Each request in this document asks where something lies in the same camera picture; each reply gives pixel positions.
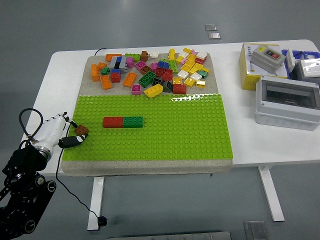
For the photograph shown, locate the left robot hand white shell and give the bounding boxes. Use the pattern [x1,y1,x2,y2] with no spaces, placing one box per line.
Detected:
[34,111,90,151]

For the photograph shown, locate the red long toy brick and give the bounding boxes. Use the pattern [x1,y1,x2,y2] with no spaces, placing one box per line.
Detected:
[102,116,125,129]
[154,66,174,79]

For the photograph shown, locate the blue and red brick stack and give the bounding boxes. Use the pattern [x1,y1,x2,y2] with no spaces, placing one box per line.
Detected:
[110,68,122,84]

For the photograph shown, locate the green studded baseplate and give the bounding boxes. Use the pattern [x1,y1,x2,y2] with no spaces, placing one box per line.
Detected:
[61,93,235,163]

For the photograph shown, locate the orange long toy brick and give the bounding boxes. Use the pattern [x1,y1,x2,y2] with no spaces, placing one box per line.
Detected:
[90,63,100,83]
[105,53,123,62]
[99,74,113,91]
[122,72,138,88]

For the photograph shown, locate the dark green long toy brick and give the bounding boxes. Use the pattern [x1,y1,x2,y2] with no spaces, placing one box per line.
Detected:
[122,116,145,129]
[138,70,157,88]

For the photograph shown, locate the yellow curved toy brick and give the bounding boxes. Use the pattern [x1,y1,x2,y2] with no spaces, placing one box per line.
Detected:
[143,84,164,98]

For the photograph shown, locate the lime green long toy brick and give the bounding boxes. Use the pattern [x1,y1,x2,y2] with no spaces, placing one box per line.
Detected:
[124,53,142,63]

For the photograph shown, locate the dark grey sloped toy brick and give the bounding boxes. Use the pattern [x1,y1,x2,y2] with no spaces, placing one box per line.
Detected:
[161,80,175,94]

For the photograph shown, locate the white table leg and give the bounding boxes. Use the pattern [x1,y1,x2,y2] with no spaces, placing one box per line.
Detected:
[257,165,286,223]
[86,176,106,232]

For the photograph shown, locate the grey blue black brick stack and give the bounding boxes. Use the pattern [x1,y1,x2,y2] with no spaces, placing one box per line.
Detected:
[109,55,128,74]

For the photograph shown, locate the grey-brown foam mat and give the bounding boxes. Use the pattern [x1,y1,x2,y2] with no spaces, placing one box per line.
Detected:
[60,51,233,178]

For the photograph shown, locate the yellow cardboard box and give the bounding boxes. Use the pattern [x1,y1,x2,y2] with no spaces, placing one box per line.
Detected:
[238,42,289,91]

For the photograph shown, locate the blue plastic bin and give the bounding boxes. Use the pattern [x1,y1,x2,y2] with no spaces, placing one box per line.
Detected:
[281,48,320,80]

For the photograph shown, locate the grey box white lid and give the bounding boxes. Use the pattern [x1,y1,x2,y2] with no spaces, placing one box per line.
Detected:
[294,58,320,85]

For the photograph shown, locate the black plug with cord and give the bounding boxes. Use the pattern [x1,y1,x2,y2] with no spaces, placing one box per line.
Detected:
[55,147,110,228]

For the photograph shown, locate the grey push-button switch box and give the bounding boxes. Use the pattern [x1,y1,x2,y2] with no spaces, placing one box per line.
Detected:
[250,46,287,76]

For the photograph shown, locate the large grey enclosure box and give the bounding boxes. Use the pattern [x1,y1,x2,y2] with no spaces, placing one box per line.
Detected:
[254,75,320,132]

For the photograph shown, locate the white switch panel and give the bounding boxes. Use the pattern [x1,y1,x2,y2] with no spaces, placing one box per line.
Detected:
[285,48,296,73]

